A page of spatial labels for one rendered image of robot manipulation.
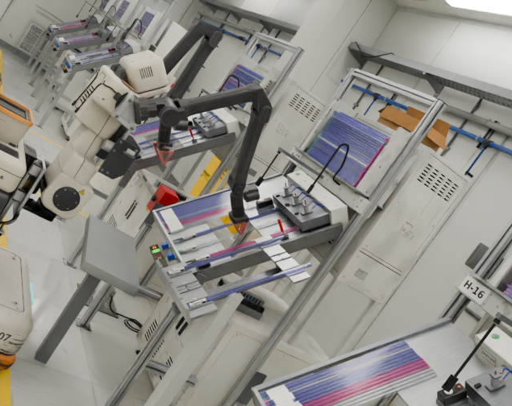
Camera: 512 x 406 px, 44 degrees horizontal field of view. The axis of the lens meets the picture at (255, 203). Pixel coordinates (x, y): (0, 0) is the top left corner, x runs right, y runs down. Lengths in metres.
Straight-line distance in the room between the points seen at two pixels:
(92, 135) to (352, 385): 1.36
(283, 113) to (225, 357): 1.82
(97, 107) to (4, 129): 0.35
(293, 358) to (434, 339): 1.03
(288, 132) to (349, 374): 2.42
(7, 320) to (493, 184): 3.11
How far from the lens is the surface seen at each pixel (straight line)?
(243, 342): 2.89
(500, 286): 2.14
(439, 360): 2.10
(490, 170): 4.51
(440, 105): 2.82
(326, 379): 2.02
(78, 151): 2.58
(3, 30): 11.12
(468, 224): 4.39
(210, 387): 2.98
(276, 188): 3.23
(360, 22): 6.24
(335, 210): 2.78
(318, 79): 6.13
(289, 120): 4.16
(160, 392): 2.59
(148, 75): 2.52
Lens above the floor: 1.43
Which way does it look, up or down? 7 degrees down
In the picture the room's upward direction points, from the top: 34 degrees clockwise
